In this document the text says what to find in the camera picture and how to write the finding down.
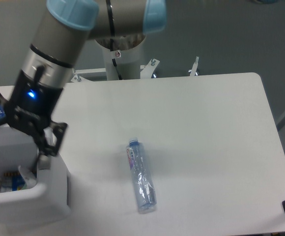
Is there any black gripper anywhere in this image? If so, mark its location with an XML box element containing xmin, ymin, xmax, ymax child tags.
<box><xmin>0</xmin><ymin>70</ymin><xmax>68</xmax><ymax>170</ymax></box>

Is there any blue and yellow snack packet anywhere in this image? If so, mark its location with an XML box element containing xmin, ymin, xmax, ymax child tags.
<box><xmin>1</xmin><ymin>172</ymin><xmax>25</xmax><ymax>191</ymax></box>

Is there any white bracket with bolt right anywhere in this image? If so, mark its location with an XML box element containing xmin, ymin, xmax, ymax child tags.
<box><xmin>188</xmin><ymin>56</ymin><xmax>200</xmax><ymax>76</ymax></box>

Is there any crushed clear plastic bottle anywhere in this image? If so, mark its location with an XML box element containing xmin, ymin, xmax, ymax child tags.
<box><xmin>126</xmin><ymin>137</ymin><xmax>157</xmax><ymax>214</ymax></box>

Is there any black cable on pedestal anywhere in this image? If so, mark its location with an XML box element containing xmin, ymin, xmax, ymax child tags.
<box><xmin>109</xmin><ymin>36</ymin><xmax>123</xmax><ymax>81</ymax></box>

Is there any white paper wrapper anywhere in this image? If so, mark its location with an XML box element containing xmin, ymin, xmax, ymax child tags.
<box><xmin>18</xmin><ymin>165</ymin><xmax>37</xmax><ymax>190</ymax></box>

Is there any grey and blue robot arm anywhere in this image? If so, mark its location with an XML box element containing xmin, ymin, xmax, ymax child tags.
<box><xmin>0</xmin><ymin>0</ymin><xmax>167</xmax><ymax>162</ymax></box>

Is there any white plastic trash can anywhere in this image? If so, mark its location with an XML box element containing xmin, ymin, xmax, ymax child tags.
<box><xmin>0</xmin><ymin>125</ymin><xmax>71</xmax><ymax>226</ymax></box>

